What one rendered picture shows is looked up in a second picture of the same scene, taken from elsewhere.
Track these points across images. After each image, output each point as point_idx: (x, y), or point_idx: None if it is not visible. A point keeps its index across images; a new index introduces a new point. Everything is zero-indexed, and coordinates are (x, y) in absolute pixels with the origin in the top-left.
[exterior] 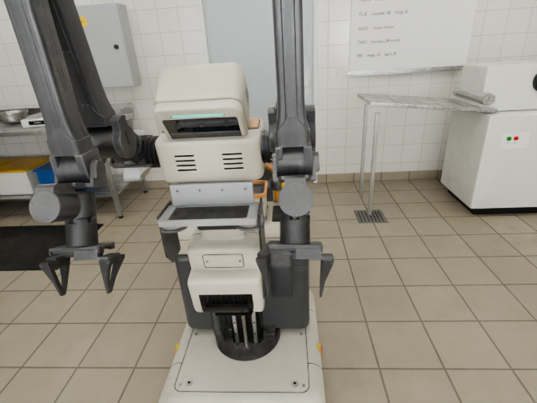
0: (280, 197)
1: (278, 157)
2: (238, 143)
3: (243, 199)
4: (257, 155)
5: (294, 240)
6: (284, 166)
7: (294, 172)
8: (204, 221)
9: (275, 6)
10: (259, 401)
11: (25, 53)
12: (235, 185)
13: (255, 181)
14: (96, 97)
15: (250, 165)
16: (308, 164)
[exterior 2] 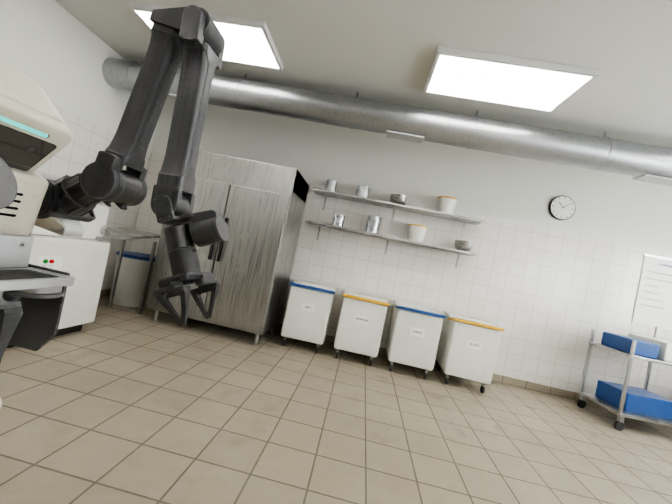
0: (216, 224)
1: (179, 197)
2: (25, 180)
3: (14, 261)
4: (41, 202)
5: (198, 269)
6: (180, 207)
7: (182, 214)
8: (2, 283)
9: (200, 87)
10: None
11: None
12: (8, 239)
13: None
14: None
15: (27, 213)
16: (191, 209)
